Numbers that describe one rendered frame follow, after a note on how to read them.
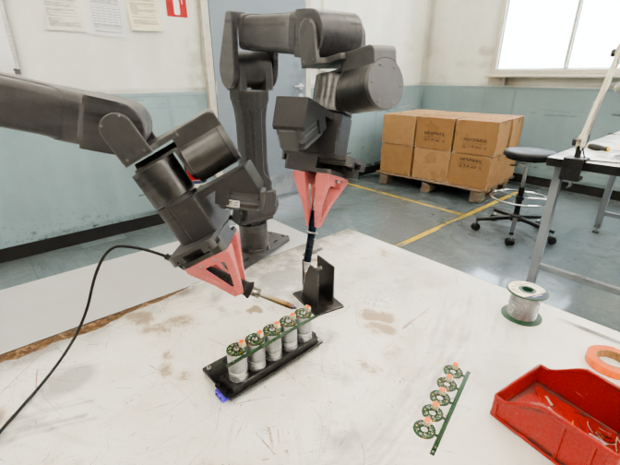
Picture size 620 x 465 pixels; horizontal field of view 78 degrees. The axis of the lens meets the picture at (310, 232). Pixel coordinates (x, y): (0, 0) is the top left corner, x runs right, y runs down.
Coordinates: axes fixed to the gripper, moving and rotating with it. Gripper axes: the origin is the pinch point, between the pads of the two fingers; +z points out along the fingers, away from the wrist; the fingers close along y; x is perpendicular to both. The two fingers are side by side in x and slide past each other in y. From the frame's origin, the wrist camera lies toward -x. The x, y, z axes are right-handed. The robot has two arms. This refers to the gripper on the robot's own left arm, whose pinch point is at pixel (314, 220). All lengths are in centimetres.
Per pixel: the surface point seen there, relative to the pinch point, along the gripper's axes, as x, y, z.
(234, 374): -10.7, -2.2, 19.7
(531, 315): 22.8, 30.1, 10.0
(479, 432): -1.2, 25.4, 20.0
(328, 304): 12.6, -0.8, 14.8
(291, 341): -2.9, 0.8, 16.7
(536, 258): 191, 42, 12
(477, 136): 326, -13, -79
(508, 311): 23.8, 26.9, 10.5
